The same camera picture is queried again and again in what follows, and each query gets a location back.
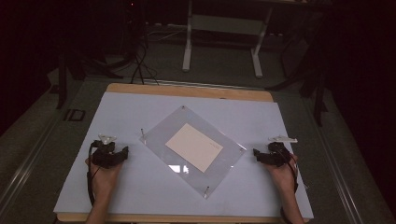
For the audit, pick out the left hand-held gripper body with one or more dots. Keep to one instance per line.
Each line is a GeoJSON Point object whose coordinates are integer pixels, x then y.
{"type": "Point", "coordinates": [102, 154]}

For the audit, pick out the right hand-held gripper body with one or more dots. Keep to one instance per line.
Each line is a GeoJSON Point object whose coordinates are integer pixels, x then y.
{"type": "Point", "coordinates": [277, 155]}

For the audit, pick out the clear acrylic photo frame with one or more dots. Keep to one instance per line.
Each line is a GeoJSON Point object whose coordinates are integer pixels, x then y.
{"type": "Point", "coordinates": [155, 137]}

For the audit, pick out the beige card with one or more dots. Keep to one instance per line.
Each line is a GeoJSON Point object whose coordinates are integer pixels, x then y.
{"type": "Point", "coordinates": [194, 147]}

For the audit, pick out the person's right hand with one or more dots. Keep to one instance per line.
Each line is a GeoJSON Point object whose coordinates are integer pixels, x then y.
{"type": "Point", "coordinates": [285, 179]}

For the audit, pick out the person's left hand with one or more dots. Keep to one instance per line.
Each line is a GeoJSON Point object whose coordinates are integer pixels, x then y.
{"type": "Point", "coordinates": [104, 180]}

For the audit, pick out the white board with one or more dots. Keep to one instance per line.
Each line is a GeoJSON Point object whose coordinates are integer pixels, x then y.
{"type": "Point", "coordinates": [140, 193]}

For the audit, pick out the dark floor plate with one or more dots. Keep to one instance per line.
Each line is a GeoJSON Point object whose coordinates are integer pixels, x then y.
{"type": "Point", "coordinates": [74, 115]}

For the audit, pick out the dark metal stand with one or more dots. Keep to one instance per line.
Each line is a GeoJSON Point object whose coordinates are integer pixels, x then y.
{"type": "Point", "coordinates": [62, 81]}
{"type": "Point", "coordinates": [317, 93]}

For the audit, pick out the wooden table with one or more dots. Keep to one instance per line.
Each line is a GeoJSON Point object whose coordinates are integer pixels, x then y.
{"type": "Point", "coordinates": [186, 91]}

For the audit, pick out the metal floor rail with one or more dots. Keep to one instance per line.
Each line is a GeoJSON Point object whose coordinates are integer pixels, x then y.
{"type": "Point", "coordinates": [336, 168]}
{"type": "Point", "coordinates": [28, 168]}

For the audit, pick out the white metal desk frame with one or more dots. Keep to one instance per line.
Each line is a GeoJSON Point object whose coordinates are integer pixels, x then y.
{"type": "Point", "coordinates": [186, 56]}

